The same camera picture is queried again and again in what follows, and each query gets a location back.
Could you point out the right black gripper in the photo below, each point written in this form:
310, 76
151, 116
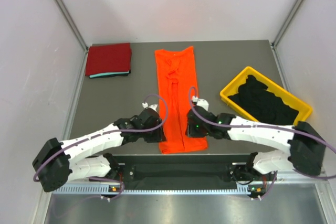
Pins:
191, 132

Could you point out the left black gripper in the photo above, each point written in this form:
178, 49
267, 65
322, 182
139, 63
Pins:
159, 136

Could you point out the orange t shirt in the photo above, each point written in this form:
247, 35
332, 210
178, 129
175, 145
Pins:
176, 73

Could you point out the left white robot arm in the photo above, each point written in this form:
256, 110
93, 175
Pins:
59, 162

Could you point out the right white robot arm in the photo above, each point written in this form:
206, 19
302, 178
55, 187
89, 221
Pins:
294, 147

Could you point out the folded teal t shirt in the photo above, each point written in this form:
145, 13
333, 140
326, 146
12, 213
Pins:
109, 74

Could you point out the black t shirt in bin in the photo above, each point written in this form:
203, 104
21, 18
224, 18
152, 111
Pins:
263, 105

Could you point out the folded red t shirt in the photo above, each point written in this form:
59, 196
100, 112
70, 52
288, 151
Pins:
108, 58

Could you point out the yellow plastic bin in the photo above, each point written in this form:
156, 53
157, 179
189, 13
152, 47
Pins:
288, 98

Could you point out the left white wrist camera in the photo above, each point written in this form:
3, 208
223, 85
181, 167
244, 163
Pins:
154, 107

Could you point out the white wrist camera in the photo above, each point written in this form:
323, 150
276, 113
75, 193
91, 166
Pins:
154, 107
200, 102

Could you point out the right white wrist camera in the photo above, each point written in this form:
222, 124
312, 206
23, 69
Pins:
200, 102

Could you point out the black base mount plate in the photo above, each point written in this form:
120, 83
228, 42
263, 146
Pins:
178, 172

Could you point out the left aluminium frame post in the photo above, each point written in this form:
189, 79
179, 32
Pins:
70, 22

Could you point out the aluminium frame post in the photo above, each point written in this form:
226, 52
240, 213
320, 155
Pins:
70, 22
287, 22

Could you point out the right aluminium frame post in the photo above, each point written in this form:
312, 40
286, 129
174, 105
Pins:
287, 22

